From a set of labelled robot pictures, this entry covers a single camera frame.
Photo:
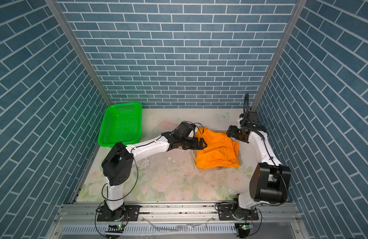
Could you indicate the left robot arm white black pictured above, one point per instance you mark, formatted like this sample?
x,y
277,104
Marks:
x,y
118,163

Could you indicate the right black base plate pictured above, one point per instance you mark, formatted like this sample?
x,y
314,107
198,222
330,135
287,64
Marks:
x,y
229,212

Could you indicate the aluminium front rail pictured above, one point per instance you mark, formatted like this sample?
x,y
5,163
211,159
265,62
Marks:
x,y
182,220

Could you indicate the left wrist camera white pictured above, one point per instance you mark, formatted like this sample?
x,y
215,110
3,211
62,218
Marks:
x,y
185,130

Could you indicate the green plastic basket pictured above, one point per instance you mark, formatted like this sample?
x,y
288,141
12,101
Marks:
x,y
121,123

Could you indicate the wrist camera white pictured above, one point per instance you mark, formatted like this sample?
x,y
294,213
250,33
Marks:
x,y
249,116
185,130

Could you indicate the orange shorts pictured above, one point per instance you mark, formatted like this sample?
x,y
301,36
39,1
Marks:
x,y
221,151

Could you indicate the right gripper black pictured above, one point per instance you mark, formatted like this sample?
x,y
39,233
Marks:
x,y
232,132

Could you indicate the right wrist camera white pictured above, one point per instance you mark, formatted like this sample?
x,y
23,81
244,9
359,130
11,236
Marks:
x,y
249,116

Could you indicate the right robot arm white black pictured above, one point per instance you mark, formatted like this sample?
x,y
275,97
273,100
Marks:
x,y
270,181

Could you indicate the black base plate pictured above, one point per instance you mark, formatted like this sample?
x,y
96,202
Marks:
x,y
229,212
125,213

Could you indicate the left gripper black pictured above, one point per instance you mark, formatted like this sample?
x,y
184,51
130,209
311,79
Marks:
x,y
195,145

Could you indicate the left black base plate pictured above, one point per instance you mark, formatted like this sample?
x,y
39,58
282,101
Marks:
x,y
125,213

